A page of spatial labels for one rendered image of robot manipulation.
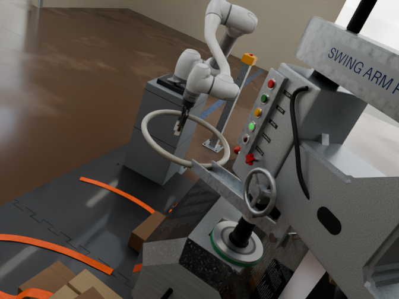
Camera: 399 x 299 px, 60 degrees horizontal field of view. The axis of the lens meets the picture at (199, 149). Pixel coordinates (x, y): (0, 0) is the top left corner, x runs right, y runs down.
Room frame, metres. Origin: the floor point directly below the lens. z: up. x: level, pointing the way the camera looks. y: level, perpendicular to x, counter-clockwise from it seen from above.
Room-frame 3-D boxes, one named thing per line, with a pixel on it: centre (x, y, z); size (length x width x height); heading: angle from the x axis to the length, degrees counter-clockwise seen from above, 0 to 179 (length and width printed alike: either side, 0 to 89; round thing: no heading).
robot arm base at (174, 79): (2.64, 0.34, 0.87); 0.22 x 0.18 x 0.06; 169
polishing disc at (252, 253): (1.10, -0.28, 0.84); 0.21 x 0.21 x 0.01
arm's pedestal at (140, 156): (2.66, 0.33, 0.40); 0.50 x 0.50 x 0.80; 79
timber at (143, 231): (1.79, 0.11, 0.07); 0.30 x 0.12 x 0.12; 164
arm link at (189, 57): (2.66, 0.32, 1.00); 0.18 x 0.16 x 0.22; 100
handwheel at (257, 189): (0.93, -0.24, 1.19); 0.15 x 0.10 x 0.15; 34
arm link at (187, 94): (1.84, 0.16, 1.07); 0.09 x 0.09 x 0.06
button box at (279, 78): (1.09, -0.14, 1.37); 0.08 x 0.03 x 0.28; 34
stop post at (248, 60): (3.52, -0.12, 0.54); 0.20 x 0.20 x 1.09; 74
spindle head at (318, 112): (1.03, -0.32, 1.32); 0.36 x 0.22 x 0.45; 34
